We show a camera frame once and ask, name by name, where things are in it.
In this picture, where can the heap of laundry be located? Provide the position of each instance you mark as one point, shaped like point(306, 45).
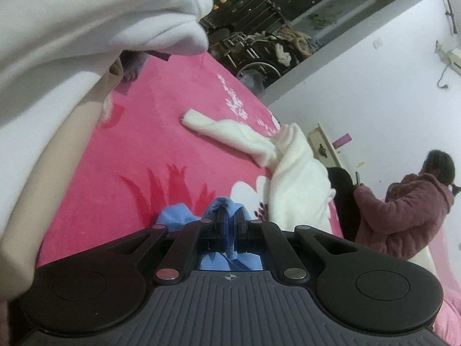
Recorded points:
point(288, 39)

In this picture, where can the magenta box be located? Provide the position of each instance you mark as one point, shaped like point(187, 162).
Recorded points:
point(342, 141)

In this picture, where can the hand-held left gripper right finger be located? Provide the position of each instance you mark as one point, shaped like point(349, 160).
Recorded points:
point(240, 227)

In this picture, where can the white wall switch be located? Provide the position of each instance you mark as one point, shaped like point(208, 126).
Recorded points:
point(377, 43)

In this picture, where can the metal railing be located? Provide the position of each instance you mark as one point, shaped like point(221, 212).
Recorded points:
point(245, 0)

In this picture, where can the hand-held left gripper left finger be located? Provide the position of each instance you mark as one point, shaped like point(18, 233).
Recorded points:
point(220, 225)

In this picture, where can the dark smartphone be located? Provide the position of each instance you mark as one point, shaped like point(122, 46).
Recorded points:
point(358, 179)

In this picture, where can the white wall unit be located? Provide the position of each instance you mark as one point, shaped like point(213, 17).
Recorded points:
point(452, 56)

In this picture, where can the cream fleece garment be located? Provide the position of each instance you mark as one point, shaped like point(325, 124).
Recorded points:
point(299, 173)

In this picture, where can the white nightstand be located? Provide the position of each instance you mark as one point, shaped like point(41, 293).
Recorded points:
point(317, 140)

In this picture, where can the pile of clothes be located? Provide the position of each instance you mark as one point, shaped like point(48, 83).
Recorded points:
point(72, 25)

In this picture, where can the wheelchair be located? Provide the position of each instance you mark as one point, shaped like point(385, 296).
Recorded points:
point(259, 68)

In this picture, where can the blue t-shirt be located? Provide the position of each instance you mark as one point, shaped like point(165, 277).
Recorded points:
point(173, 220)

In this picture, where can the pink floral blanket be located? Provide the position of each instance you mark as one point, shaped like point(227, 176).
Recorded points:
point(144, 144)

